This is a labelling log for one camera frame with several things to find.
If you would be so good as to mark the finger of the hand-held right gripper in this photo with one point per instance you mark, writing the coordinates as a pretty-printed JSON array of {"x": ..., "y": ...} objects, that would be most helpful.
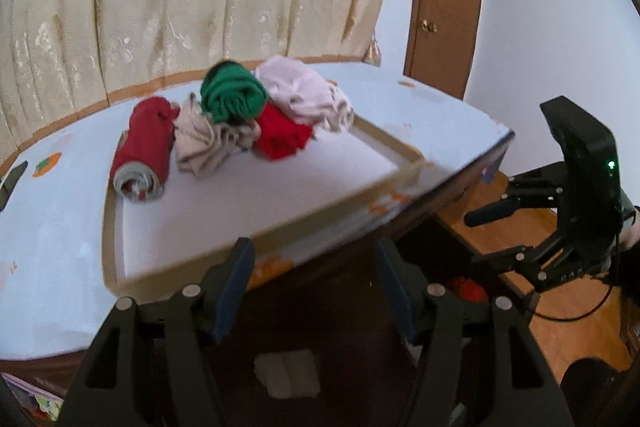
[
  {"x": 492, "y": 213},
  {"x": 495, "y": 263}
]

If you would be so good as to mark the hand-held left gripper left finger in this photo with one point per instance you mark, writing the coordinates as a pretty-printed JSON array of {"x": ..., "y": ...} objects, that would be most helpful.
[{"x": 235, "y": 292}]

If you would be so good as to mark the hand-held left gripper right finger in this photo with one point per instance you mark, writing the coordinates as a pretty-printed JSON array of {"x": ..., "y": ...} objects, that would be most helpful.
[{"x": 397, "y": 292}]

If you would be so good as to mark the wooden desk drawer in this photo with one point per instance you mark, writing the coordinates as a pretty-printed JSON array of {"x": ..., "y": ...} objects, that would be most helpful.
[{"x": 350, "y": 357}]

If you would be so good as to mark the shallow gold cardboard tray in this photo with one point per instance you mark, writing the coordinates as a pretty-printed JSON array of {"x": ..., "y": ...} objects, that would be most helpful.
[{"x": 280, "y": 197}]

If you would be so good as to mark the beige underwear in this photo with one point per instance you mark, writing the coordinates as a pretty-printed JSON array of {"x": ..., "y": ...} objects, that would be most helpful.
[{"x": 200, "y": 144}]

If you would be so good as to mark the dark red underwear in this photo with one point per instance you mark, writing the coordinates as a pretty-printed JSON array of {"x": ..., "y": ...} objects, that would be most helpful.
[{"x": 145, "y": 142}]

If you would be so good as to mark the green underwear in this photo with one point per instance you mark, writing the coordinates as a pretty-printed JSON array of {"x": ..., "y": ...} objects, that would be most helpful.
[{"x": 230, "y": 92}]

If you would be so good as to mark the pink underwear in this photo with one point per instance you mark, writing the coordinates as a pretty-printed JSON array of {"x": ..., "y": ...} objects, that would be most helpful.
[{"x": 295, "y": 87}]

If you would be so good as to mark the person's right hand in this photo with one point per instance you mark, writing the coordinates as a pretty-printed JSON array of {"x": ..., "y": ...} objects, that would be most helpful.
[{"x": 632, "y": 227}]

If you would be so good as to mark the blue checked cloth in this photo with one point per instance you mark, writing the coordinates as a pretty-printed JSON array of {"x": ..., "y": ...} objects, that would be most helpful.
[{"x": 492, "y": 168}]

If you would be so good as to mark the person's dark trousers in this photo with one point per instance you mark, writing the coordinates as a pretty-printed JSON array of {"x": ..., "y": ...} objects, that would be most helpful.
[{"x": 597, "y": 387}]

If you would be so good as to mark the brass door knob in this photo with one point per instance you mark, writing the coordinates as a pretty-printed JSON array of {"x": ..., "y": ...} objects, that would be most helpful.
[{"x": 428, "y": 26}]

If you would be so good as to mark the curtain tassel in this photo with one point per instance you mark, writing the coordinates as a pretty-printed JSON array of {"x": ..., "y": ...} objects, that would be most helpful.
[{"x": 372, "y": 52}]

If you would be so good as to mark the green cartoon-print cloth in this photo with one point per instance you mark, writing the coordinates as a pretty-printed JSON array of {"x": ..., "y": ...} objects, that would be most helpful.
[{"x": 47, "y": 407}]

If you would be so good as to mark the pink striped cloth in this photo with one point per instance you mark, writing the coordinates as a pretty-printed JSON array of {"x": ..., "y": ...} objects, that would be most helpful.
[{"x": 20, "y": 389}]

